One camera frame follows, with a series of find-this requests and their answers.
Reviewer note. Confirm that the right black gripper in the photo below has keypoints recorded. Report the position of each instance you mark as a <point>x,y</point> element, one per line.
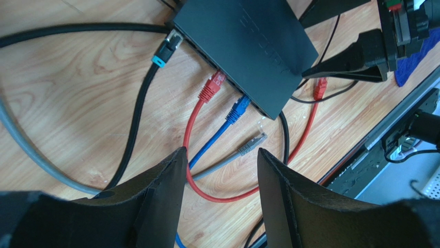
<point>405,26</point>

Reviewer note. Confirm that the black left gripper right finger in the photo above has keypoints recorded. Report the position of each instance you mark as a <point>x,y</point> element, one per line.
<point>298,212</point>

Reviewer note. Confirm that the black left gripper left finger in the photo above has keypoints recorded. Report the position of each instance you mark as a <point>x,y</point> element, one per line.
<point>141,212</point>

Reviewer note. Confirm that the dark grey network switch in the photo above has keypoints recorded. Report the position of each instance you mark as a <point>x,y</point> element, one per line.
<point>260,46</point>

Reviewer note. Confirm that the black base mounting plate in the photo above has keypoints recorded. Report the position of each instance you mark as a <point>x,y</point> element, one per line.
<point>362,164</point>

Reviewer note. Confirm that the purple cloth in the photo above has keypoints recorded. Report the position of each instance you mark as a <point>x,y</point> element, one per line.
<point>407,66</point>

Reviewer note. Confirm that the aluminium frame rail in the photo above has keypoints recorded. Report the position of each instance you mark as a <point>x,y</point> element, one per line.
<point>413,169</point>

